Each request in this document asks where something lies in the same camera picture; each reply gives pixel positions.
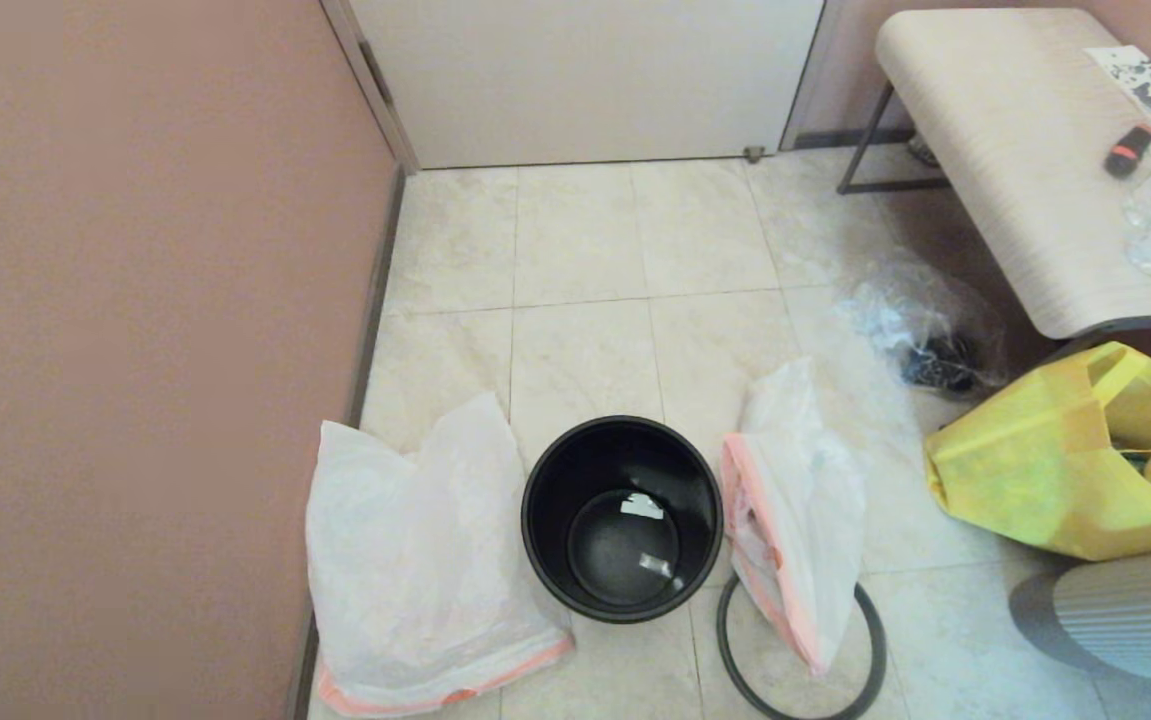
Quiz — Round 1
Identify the black round trash bin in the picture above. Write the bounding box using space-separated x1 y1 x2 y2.
521 415 726 624

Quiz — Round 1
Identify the white red plastic bag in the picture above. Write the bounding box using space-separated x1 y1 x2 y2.
305 390 576 717

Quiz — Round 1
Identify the used translucent trash bag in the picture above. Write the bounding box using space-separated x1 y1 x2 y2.
722 357 868 678

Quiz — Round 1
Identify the black bin ring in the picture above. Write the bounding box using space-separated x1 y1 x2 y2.
717 572 887 720

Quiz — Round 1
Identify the grey ribbed robot base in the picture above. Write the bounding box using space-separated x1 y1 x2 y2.
1008 540 1151 686

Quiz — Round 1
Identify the crumpled clear plastic bag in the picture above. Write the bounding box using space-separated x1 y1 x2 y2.
835 250 1011 401

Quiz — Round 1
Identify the yellow shopping bag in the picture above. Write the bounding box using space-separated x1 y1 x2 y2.
923 342 1151 561

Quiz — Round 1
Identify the white door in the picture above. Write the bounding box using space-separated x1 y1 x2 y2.
348 0 826 169

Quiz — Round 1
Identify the black tangled object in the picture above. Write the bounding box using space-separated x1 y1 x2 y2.
900 335 981 393

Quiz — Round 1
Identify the light wood-grain table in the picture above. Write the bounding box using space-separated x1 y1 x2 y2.
875 8 1151 341

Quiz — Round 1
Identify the black orange marker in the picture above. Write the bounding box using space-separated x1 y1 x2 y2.
1103 123 1151 181

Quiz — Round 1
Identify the black and white booklet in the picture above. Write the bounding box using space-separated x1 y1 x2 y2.
1085 45 1151 129

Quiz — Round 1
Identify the grey door frame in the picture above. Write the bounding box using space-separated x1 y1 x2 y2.
320 0 846 176

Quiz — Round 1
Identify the black metal table frame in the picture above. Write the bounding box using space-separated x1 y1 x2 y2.
837 82 1151 349

